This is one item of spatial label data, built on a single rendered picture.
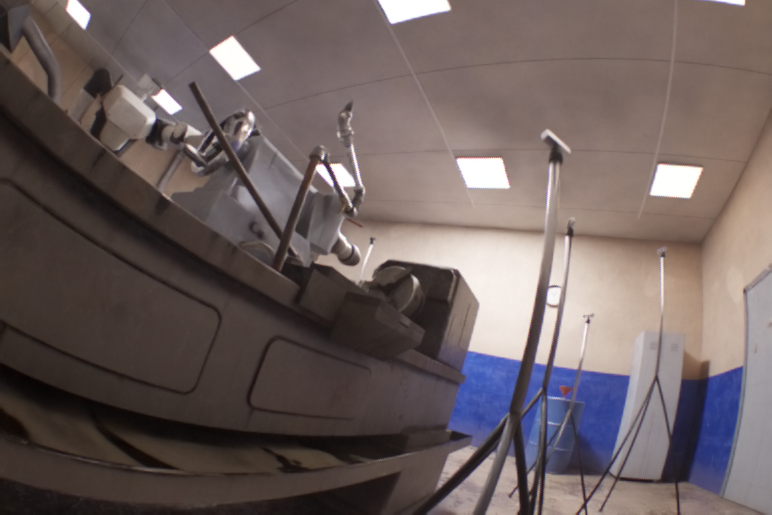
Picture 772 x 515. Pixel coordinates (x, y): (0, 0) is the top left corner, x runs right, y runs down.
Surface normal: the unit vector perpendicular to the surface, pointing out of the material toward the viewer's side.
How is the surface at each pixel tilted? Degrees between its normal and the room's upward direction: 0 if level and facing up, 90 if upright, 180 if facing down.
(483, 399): 90
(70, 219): 90
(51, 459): 90
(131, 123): 108
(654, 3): 180
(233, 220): 90
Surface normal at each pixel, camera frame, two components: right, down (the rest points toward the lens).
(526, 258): -0.43, -0.50
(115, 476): 0.84, 0.07
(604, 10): -0.32, 0.86
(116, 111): 0.75, 0.38
